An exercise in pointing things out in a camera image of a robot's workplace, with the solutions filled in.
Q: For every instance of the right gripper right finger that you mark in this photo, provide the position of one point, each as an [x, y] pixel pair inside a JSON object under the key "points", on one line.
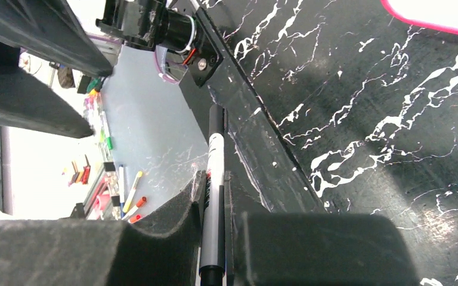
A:
{"points": [[264, 248]]}

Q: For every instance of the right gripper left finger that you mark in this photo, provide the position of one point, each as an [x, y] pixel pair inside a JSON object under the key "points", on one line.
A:
{"points": [[159, 249]]}

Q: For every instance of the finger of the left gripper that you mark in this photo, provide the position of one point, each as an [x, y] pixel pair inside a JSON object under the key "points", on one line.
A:
{"points": [[27, 103], [50, 30]]}

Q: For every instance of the white whiteboard marker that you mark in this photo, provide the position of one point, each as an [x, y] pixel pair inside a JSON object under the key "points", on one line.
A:
{"points": [[212, 250]]}

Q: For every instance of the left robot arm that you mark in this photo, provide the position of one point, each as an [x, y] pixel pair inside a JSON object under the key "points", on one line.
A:
{"points": [[145, 25]]}

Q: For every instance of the pink framed whiteboard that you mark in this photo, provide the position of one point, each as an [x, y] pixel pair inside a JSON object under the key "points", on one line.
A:
{"points": [[439, 15]]}

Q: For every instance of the orange capped background marker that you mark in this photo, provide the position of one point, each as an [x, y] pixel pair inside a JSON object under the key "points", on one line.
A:
{"points": [[132, 210]]}

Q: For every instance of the yellow capped background marker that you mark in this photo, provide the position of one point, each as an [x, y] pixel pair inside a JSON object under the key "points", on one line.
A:
{"points": [[132, 192]]}

